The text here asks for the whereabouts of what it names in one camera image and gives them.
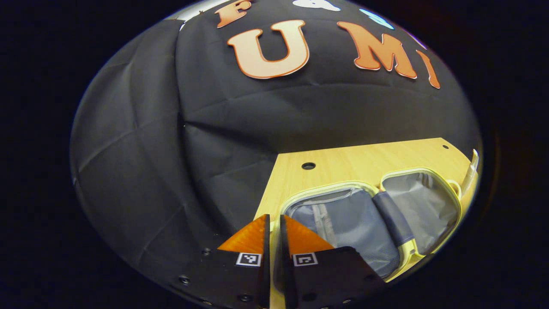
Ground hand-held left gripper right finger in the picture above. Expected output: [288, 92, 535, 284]
[279, 214, 389, 309]

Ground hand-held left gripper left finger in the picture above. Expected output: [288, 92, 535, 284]
[172, 214, 271, 309]

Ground cream yellow suitcase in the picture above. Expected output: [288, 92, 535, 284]
[281, 167, 463, 284]

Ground white translucent cosmetic tube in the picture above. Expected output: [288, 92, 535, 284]
[461, 149, 480, 198]

